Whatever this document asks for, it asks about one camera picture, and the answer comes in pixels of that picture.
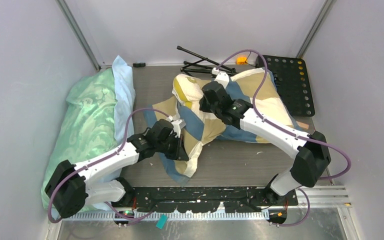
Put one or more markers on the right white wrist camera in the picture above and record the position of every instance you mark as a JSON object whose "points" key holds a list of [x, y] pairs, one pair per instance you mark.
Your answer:
{"points": [[221, 77]]}

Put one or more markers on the white quilted pillow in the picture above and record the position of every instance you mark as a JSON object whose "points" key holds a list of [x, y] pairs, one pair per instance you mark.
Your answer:
{"points": [[188, 91]]}

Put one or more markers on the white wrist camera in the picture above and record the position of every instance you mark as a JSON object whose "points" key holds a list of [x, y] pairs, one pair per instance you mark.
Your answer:
{"points": [[177, 123], [221, 77]]}

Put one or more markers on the small black clip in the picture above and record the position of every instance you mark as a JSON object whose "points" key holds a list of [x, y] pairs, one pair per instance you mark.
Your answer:
{"points": [[139, 64]]}

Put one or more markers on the light blue pillow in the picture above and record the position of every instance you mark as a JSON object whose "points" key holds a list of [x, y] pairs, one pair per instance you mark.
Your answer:
{"points": [[122, 92]]}

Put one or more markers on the black perforated board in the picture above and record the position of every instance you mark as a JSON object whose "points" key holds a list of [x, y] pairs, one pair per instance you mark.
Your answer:
{"points": [[292, 83]]}

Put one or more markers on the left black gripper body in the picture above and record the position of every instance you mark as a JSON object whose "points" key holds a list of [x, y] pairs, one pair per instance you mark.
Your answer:
{"points": [[165, 147]]}

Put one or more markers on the teal tape piece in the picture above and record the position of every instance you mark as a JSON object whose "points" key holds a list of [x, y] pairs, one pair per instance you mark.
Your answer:
{"points": [[161, 221]]}

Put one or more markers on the tan wooden block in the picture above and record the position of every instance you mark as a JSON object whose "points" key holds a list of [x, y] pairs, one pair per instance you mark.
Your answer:
{"points": [[303, 125]]}

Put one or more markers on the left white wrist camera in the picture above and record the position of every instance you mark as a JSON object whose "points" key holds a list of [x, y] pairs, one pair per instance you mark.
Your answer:
{"points": [[177, 123]]}

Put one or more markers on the orange small block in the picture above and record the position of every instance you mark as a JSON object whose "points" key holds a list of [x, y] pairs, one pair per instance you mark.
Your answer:
{"points": [[241, 60]]}

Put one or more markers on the aluminium slotted rail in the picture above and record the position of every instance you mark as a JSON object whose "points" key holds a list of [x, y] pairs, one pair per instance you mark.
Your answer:
{"points": [[319, 197]]}

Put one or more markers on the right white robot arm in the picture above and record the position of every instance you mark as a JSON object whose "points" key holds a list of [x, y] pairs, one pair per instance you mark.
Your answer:
{"points": [[310, 159]]}

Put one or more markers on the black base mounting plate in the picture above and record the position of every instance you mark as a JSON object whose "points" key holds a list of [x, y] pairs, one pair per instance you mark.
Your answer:
{"points": [[234, 199]]}

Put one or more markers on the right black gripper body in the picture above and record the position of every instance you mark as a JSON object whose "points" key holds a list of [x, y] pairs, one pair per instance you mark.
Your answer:
{"points": [[205, 106]]}

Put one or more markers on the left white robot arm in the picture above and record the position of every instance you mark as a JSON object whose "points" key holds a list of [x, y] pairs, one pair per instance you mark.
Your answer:
{"points": [[74, 185]]}

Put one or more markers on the black folding tripod stand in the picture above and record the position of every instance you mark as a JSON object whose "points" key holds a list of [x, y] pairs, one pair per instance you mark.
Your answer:
{"points": [[203, 65]]}

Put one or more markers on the green patterned pillow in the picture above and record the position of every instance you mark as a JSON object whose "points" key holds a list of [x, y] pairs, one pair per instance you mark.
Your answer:
{"points": [[88, 127]]}

